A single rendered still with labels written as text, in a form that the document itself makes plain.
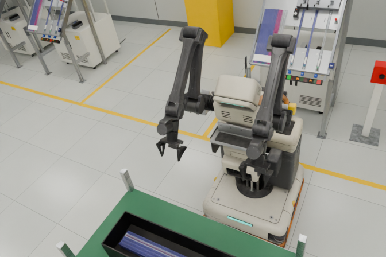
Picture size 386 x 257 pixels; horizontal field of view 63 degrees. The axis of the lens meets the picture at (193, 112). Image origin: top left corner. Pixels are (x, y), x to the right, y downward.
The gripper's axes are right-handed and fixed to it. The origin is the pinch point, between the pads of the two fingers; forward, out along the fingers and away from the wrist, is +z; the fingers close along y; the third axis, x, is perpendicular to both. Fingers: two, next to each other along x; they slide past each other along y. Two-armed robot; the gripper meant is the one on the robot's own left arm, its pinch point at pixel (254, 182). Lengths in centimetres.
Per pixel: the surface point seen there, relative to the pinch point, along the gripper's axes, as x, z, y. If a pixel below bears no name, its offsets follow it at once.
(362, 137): 199, 25, 47
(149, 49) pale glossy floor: 294, -20, -265
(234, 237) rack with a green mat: -9.6, 23.5, -3.0
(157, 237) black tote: -23, 29, -34
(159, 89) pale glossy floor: 212, 20, -189
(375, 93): 179, -20, 48
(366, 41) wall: 361, -60, 35
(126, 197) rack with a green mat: -11, 24, -62
